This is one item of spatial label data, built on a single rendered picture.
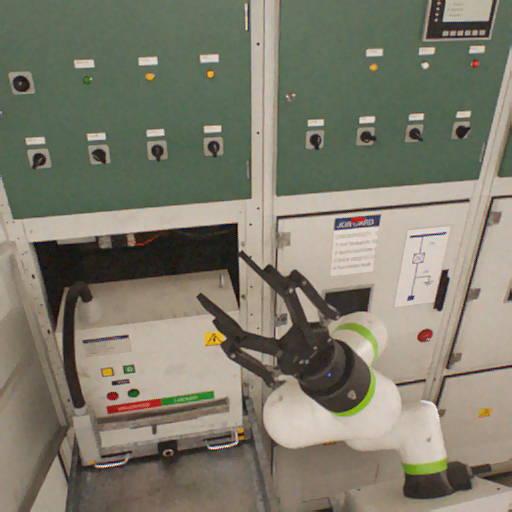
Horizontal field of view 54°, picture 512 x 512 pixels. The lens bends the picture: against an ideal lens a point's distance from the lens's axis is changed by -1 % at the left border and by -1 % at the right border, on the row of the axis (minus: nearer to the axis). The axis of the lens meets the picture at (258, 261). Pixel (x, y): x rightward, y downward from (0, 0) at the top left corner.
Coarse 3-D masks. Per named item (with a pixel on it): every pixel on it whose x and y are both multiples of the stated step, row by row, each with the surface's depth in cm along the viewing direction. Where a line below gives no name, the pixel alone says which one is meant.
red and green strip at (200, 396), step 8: (200, 392) 153; (208, 392) 154; (144, 400) 150; (152, 400) 151; (160, 400) 151; (168, 400) 152; (176, 400) 153; (184, 400) 153; (192, 400) 154; (200, 400) 155; (112, 408) 149; (120, 408) 150; (128, 408) 150; (136, 408) 151; (144, 408) 152
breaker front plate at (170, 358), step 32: (192, 320) 138; (128, 352) 139; (160, 352) 142; (192, 352) 144; (96, 384) 143; (128, 384) 146; (160, 384) 148; (192, 384) 151; (224, 384) 153; (96, 416) 150; (128, 416) 152; (224, 416) 161
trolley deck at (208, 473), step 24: (72, 456) 163; (144, 456) 163; (168, 456) 163; (192, 456) 163; (216, 456) 163; (240, 456) 163; (264, 456) 163; (72, 480) 156; (96, 480) 156; (120, 480) 156; (144, 480) 156; (168, 480) 156; (192, 480) 156; (216, 480) 156; (240, 480) 156; (96, 504) 149; (120, 504) 149; (144, 504) 149; (168, 504) 149; (192, 504) 149; (216, 504) 149; (240, 504) 149
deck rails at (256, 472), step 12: (252, 432) 164; (252, 444) 167; (252, 456) 163; (84, 468) 159; (252, 468) 159; (84, 480) 155; (252, 480) 156; (264, 480) 149; (72, 492) 145; (84, 492) 152; (264, 492) 151; (72, 504) 142; (84, 504) 148; (264, 504) 149
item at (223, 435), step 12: (204, 432) 162; (216, 432) 162; (228, 432) 163; (240, 432) 165; (120, 444) 158; (132, 444) 158; (144, 444) 158; (156, 444) 159; (180, 444) 162; (192, 444) 163; (204, 444) 164; (108, 456) 158; (120, 456) 159; (132, 456) 160
